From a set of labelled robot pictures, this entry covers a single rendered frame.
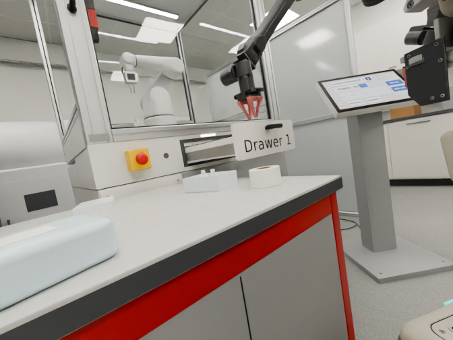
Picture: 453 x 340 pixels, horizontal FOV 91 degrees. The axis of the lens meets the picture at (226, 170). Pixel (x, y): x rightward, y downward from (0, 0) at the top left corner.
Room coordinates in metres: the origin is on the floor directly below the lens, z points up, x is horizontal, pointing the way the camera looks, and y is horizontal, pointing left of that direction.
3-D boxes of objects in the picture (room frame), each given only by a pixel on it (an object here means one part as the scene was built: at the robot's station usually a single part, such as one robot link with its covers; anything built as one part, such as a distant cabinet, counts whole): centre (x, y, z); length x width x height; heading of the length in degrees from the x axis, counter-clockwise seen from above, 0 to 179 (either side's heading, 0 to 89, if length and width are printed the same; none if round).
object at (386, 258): (1.40, -0.94, 0.51); 0.50 x 0.45 x 1.02; 2
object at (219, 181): (0.60, 0.05, 0.78); 0.12 x 0.08 x 0.04; 52
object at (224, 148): (0.91, -0.02, 0.86); 0.40 x 0.26 x 0.06; 39
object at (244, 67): (0.85, -0.12, 1.14); 0.07 x 0.06 x 0.07; 48
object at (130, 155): (0.78, 0.30, 0.88); 0.07 x 0.05 x 0.07; 129
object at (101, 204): (0.61, 0.37, 0.77); 0.13 x 0.09 x 0.02; 24
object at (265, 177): (0.51, -0.08, 0.78); 0.07 x 0.07 x 0.04
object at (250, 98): (0.85, -0.13, 1.00); 0.07 x 0.07 x 0.09; 37
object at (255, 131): (0.75, -0.15, 0.87); 0.29 x 0.02 x 0.11; 129
